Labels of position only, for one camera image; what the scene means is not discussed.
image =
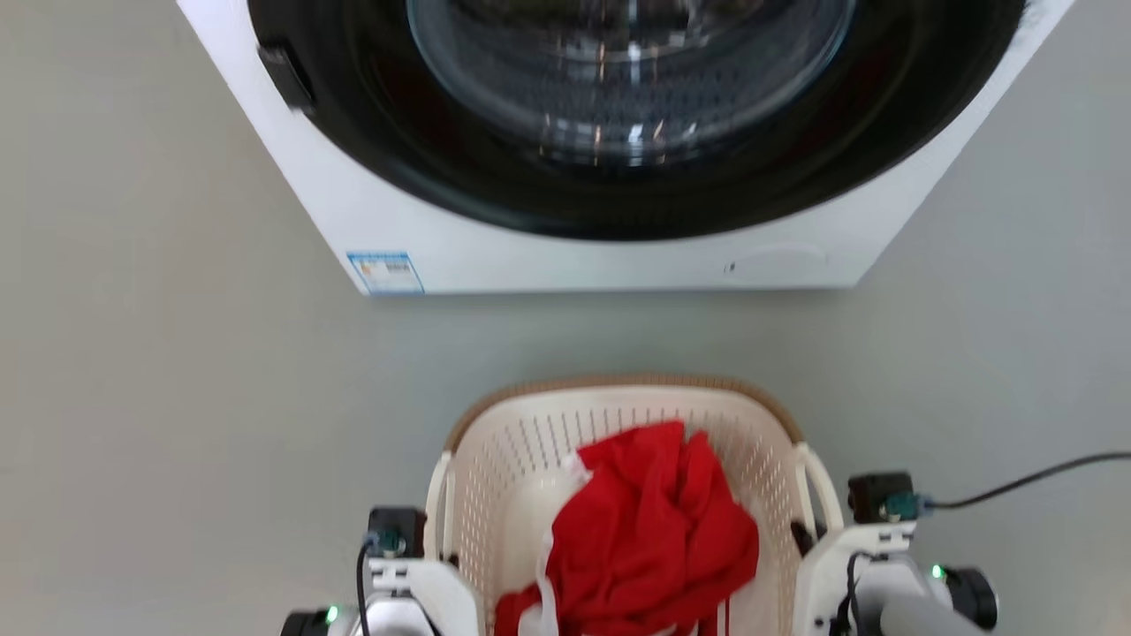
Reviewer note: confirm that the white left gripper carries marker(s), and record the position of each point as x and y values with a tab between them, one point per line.
433	596

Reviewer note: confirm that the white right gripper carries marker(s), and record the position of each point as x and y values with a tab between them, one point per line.
822	583

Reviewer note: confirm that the cream plastic laundry basket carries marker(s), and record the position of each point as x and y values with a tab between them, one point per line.
508	459

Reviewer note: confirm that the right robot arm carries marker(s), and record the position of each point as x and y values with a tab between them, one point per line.
954	605

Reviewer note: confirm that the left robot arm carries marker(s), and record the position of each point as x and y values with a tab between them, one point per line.
309	623

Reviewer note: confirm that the white garment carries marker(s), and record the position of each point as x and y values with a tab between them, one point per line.
550	574

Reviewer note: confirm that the red garment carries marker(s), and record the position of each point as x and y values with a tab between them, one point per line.
654	530

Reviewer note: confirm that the blue white energy label sticker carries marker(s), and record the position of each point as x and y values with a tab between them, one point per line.
386	273

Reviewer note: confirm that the white washing machine body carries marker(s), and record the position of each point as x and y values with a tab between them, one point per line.
398	225

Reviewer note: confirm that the black round washer door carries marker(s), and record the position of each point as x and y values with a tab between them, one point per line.
371	106

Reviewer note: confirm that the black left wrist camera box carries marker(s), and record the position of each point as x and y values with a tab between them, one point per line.
398	526

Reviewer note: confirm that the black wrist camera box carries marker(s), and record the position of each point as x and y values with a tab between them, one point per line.
876	495
398	526

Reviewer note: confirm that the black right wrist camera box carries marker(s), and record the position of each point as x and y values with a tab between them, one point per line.
876	495

